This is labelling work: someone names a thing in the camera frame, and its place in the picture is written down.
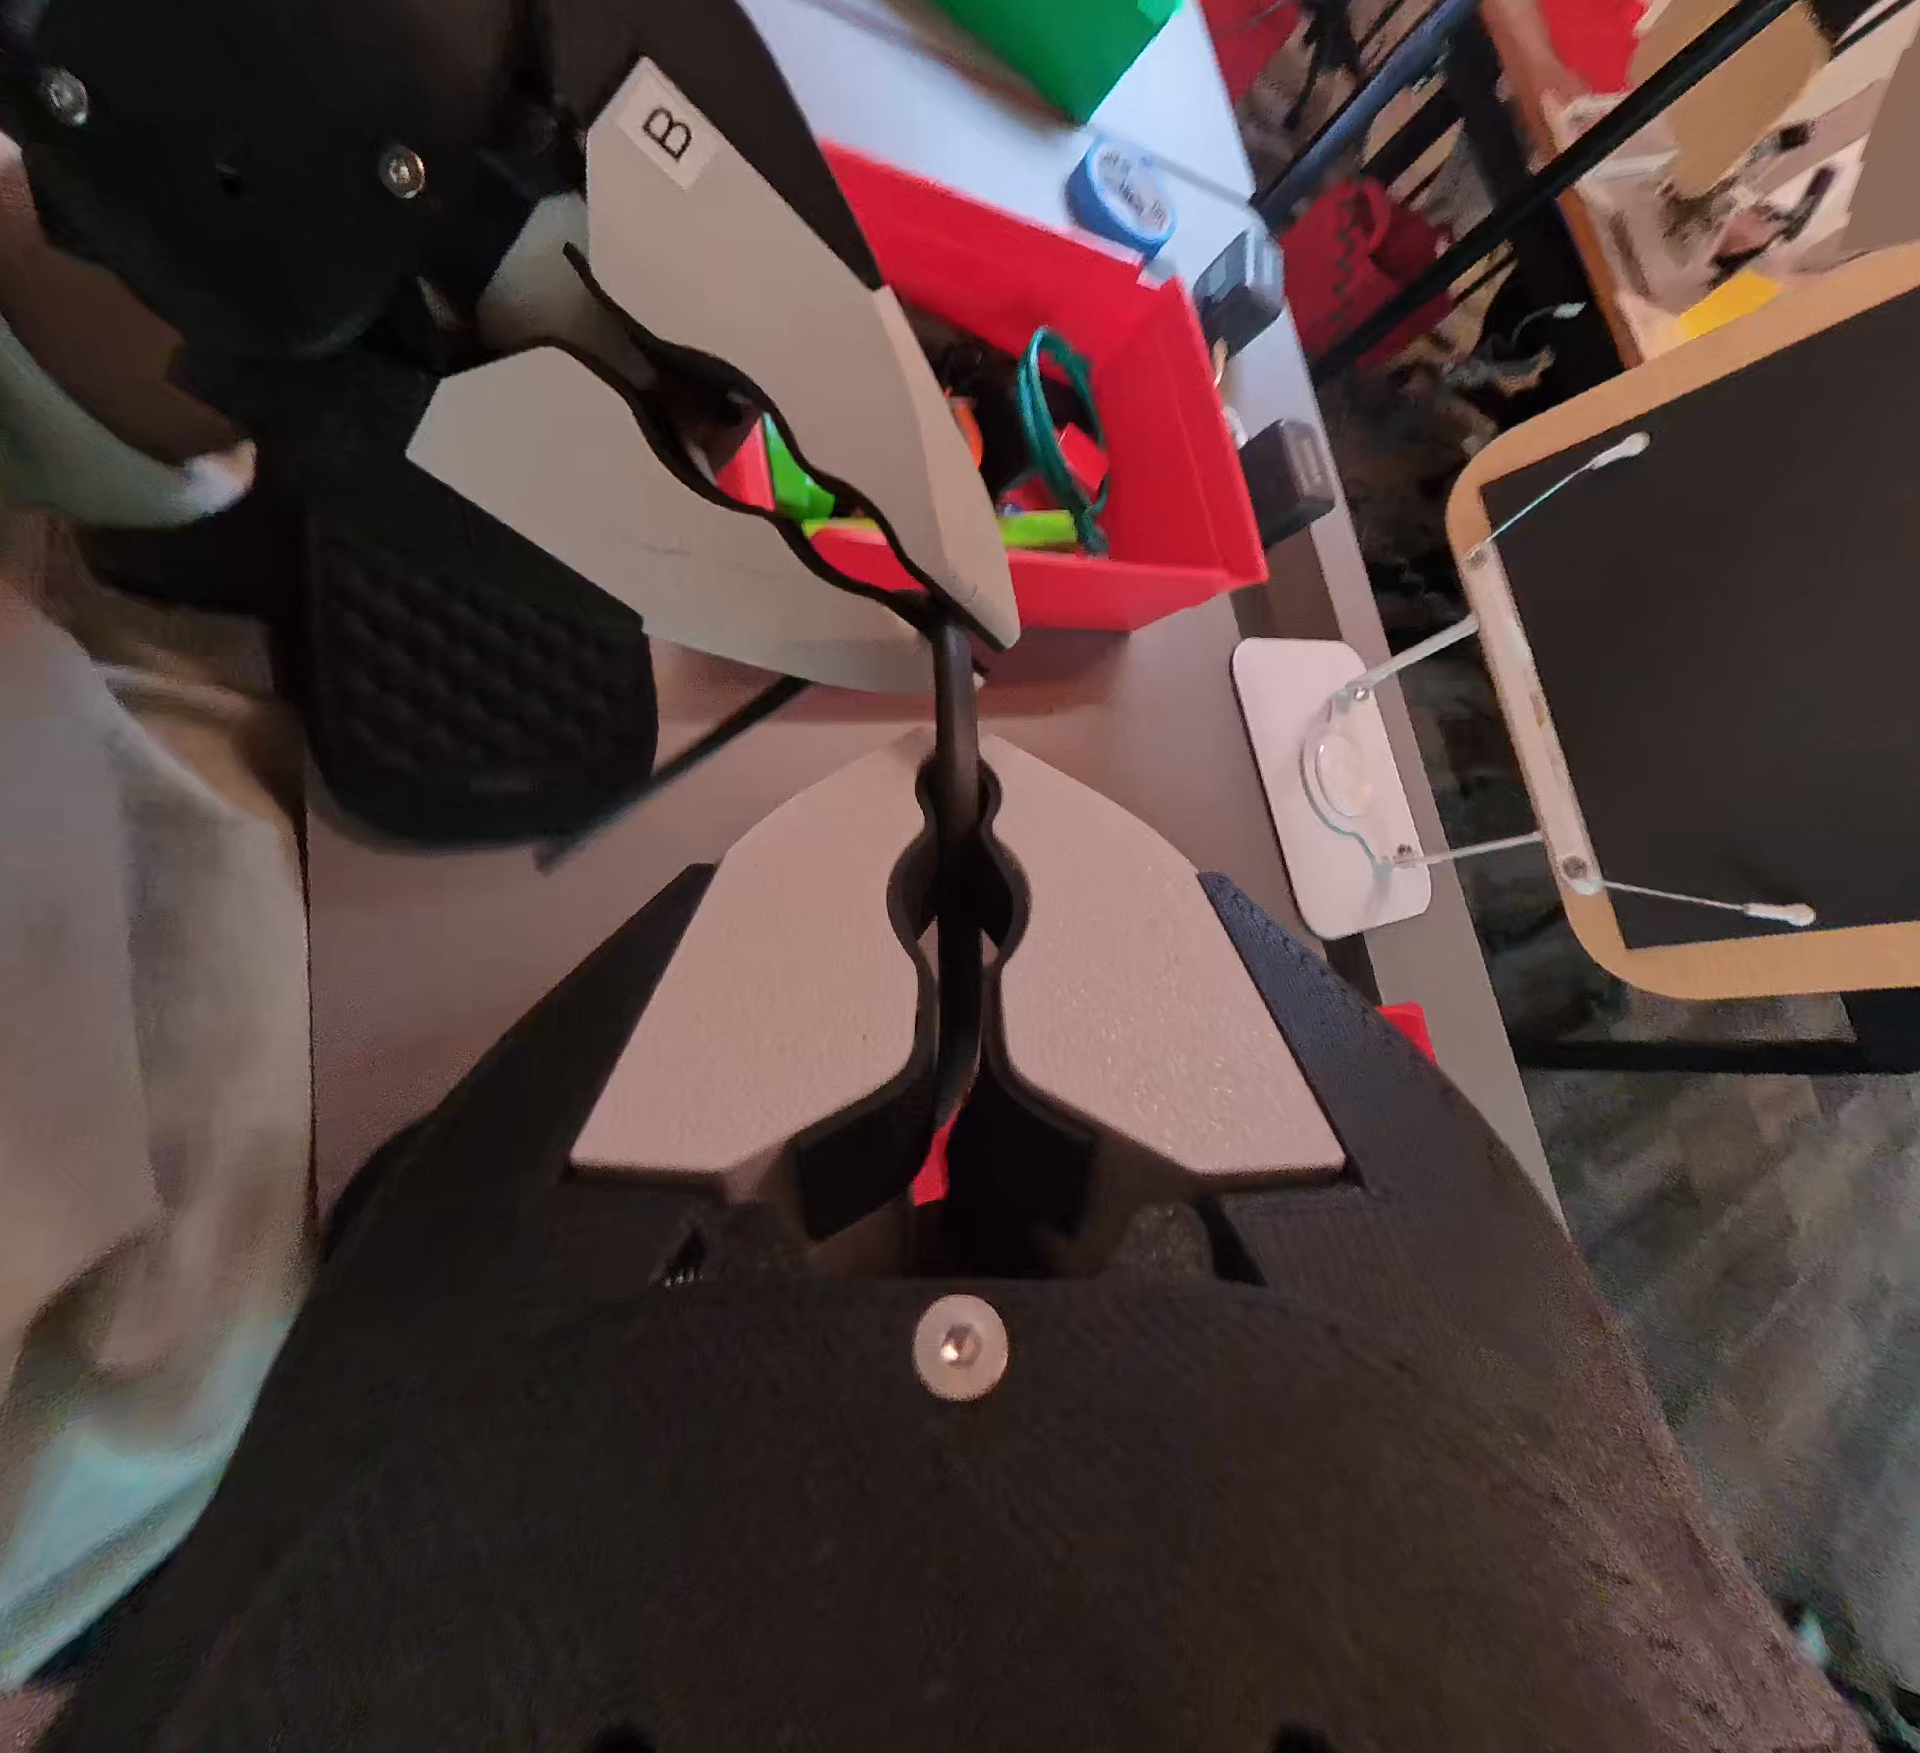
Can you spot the black pole clamp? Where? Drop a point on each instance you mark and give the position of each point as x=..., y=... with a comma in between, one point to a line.
x=1289, y=478
x=1238, y=292

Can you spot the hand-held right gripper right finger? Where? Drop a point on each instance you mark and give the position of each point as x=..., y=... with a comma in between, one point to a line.
x=1156, y=1017

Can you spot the lime green block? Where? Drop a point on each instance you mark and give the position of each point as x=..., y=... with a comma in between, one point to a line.
x=796, y=471
x=1036, y=528

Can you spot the blue tape roll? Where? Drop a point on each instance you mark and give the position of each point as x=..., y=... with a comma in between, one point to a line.
x=1079, y=195

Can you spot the black disc-topped pole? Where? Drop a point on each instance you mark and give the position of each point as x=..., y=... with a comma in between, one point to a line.
x=1620, y=134

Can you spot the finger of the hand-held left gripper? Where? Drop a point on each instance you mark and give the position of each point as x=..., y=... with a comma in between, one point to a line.
x=781, y=282
x=600, y=478

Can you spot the person's pale sweatshirt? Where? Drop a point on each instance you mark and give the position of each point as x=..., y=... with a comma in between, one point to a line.
x=136, y=1033

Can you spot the black light stand pole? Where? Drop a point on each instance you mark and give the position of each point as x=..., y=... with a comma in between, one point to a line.
x=1443, y=20

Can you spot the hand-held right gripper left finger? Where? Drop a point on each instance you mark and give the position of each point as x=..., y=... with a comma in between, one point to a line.
x=750, y=1003

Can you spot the red parts-filled plastic bin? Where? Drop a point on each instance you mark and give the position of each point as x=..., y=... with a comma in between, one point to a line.
x=1140, y=591

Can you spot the clear red box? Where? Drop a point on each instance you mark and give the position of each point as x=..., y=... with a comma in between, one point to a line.
x=1073, y=457

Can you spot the black quilted pad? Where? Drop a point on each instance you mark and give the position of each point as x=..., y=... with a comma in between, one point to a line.
x=465, y=672

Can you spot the wood-rimmed black board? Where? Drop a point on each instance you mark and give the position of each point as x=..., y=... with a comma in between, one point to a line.
x=1726, y=614

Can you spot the orange tape roll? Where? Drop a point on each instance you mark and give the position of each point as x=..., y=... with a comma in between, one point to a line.
x=969, y=433

